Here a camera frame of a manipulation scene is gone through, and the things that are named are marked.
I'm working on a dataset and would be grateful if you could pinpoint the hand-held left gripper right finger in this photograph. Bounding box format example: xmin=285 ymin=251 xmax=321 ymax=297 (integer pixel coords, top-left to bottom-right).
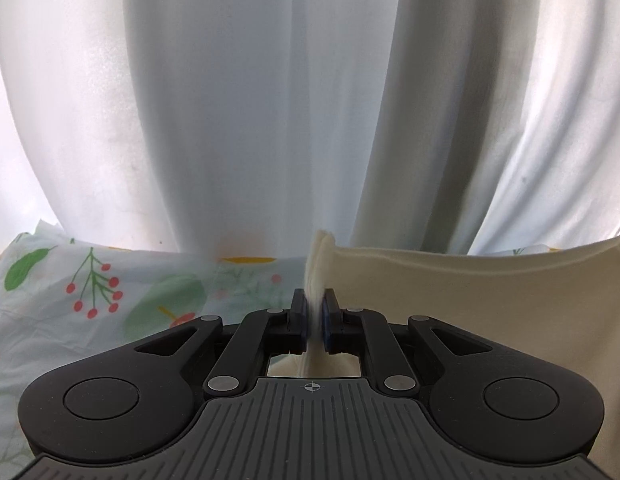
xmin=322 ymin=288 xmax=492 ymax=397

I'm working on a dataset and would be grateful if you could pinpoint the floral bed sheet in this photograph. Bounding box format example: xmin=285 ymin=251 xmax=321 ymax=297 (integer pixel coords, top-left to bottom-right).
xmin=0 ymin=217 xmax=563 ymax=480

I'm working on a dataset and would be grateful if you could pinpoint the white curtain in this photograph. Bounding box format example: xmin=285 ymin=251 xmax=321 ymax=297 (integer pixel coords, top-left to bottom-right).
xmin=0 ymin=0 xmax=620 ymax=261

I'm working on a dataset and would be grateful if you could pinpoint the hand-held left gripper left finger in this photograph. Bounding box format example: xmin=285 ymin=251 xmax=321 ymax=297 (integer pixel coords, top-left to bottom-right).
xmin=132 ymin=288 xmax=311 ymax=397

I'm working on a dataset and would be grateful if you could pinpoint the cream long-sleeve sweater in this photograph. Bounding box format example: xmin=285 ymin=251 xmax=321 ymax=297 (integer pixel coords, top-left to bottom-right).
xmin=267 ymin=230 xmax=620 ymax=480

